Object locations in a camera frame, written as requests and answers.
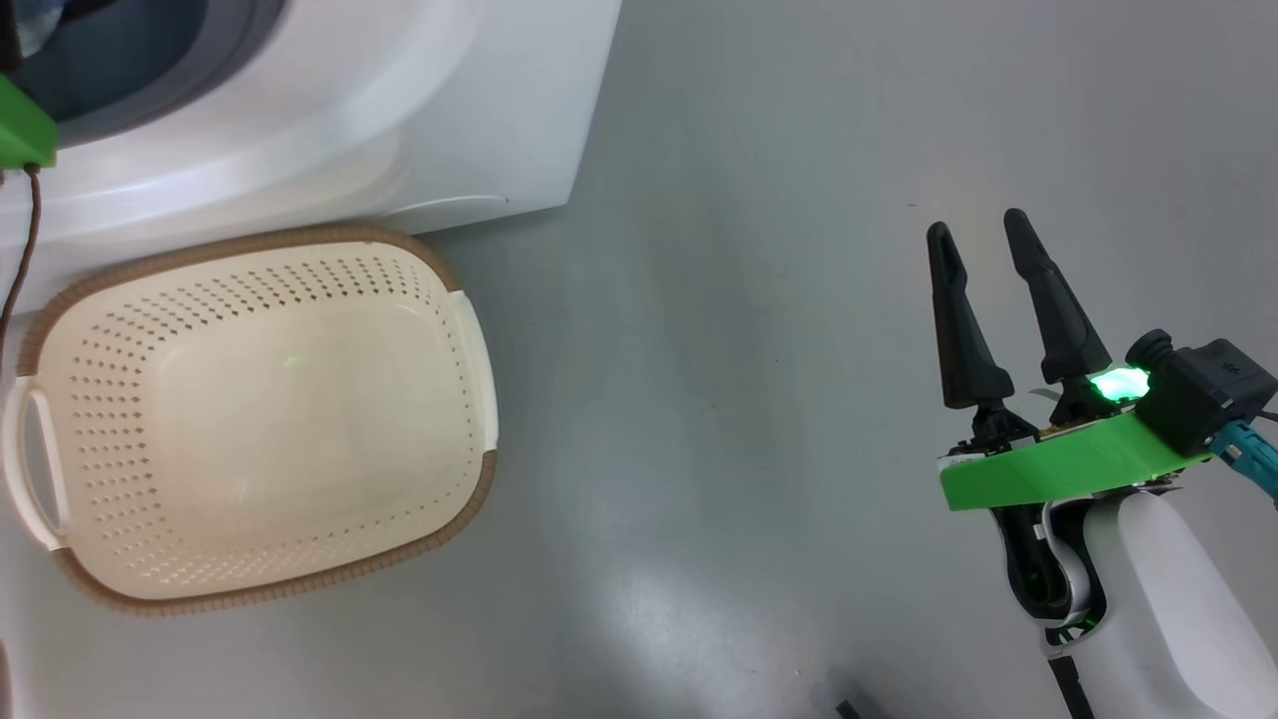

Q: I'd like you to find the thin dark gripper cable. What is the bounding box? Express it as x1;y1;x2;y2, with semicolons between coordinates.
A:
0;165;43;353

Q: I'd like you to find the white washing machine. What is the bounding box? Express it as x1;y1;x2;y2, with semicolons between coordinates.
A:
0;0;622;313

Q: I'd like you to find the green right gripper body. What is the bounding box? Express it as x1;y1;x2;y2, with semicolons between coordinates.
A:
939;369;1214;512

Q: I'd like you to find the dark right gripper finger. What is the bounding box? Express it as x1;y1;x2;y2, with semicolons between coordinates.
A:
1003;208;1112;385
926;222;1015;410

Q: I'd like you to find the cable with teal connector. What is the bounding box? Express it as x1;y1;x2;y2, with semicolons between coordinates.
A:
1210;419;1278;508

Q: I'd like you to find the grey drum opening gasket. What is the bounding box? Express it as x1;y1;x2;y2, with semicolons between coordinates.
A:
10;0;288;148

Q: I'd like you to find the round white drain filter cover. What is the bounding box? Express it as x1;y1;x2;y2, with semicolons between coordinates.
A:
384;195;510;237

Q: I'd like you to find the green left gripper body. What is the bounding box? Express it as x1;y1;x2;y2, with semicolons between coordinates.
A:
0;72;58;169

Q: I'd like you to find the cream perforated laundry basket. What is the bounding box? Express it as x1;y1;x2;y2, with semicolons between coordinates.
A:
0;225;498;615

